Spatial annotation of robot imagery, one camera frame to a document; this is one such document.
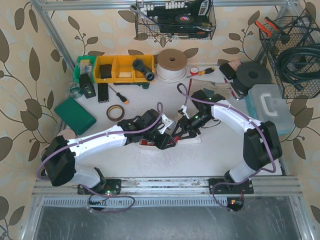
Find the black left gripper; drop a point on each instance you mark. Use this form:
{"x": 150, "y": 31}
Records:
{"x": 158, "y": 137}

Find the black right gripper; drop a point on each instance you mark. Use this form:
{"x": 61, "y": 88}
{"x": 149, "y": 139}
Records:
{"x": 186, "y": 122}

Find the red large spring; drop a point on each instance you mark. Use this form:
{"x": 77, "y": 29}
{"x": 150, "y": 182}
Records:
{"x": 176, "y": 140}

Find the white parts tray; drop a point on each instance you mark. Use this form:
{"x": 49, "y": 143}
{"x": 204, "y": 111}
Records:
{"x": 146, "y": 145}

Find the brown tape roll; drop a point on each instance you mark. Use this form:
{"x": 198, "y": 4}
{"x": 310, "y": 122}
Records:
{"x": 115, "y": 113}

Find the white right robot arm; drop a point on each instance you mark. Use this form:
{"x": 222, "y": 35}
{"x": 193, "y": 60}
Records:
{"x": 261, "y": 144}

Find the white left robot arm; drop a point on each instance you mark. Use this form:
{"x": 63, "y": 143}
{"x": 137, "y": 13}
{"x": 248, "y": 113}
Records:
{"x": 63, "y": 160}

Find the beige work glove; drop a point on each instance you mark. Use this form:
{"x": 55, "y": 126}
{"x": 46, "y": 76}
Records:
{"x": 211, "y": 88}

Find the black aluminium extrusion profile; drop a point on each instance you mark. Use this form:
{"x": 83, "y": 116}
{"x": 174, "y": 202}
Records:
{"x": 103, "y": 93}

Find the red white tape roll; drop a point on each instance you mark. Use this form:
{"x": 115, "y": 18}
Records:
{"x": 194, "y": 70}

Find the yellow black small screwdriver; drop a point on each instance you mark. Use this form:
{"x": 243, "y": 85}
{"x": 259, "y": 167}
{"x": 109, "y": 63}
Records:
{"x": 206, "y": 71}

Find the yellow storage bin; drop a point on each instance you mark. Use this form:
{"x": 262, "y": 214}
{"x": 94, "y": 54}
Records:
{"x": 122, "y": 69}

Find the black pipe fitting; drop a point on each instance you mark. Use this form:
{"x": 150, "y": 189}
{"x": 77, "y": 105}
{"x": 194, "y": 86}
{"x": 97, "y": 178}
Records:
{"x": 139, "y": 66}

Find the black sanding block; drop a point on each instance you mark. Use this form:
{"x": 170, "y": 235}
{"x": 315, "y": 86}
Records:
{"x": 228, "y": 72}

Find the black box in bin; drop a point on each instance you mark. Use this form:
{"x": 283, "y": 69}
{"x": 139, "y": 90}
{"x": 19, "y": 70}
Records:
{"x": 105, "y": 71}

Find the black green battery box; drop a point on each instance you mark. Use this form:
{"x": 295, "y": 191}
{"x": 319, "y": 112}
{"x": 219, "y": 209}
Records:
{"x": 86, "y": 86}

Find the black rubber disc spool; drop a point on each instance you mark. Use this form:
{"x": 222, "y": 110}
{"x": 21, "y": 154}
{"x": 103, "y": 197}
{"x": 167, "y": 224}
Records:
{"x": 249, "y": 74}

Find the clear teal toolbox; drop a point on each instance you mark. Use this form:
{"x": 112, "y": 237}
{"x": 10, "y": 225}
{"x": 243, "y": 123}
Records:
{"x": 265, "y": 103}

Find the round beige power socket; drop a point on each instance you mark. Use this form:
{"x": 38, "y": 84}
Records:
{"x": 67, "y": 134}

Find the clear glass jar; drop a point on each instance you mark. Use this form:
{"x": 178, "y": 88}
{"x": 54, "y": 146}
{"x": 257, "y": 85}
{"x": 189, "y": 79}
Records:
{"x": 75, "y": 91}

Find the green storage bin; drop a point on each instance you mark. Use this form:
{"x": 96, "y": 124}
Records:
{"x": 84, "y": 65}

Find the black electrical tape roll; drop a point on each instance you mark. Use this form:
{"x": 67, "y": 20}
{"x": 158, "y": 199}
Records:
{"x": 184, "y": 19}

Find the white peg base plate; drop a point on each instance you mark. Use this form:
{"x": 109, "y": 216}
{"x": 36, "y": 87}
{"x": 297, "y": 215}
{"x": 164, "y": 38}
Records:
{"x": 188, "y": 141}

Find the black yellow handled screwdriver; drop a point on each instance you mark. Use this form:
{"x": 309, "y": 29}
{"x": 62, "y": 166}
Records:
{"x": 120, "y": 96}

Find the red handled tool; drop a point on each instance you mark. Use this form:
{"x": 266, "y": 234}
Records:
{"x": 234, "y": 91}

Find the white cable spool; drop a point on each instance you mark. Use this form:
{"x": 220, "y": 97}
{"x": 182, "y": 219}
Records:
{"x": 171, "y": 66}

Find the black wire basket centre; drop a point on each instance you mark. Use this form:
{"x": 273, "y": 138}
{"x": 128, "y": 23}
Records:
{"x": 155, "y": 19}

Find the black wire basket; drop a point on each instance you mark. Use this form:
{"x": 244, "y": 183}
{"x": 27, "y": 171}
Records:
{"x": 294, "y": 56}
{"x": 155, "y": 19}

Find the orange handled pliers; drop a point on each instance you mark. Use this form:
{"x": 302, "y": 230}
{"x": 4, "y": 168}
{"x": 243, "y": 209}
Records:
{"x": 264, "y": 28}

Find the black wire basket right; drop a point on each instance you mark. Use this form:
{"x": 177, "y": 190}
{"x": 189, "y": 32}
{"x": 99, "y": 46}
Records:
{"x": 294, "y": 56}

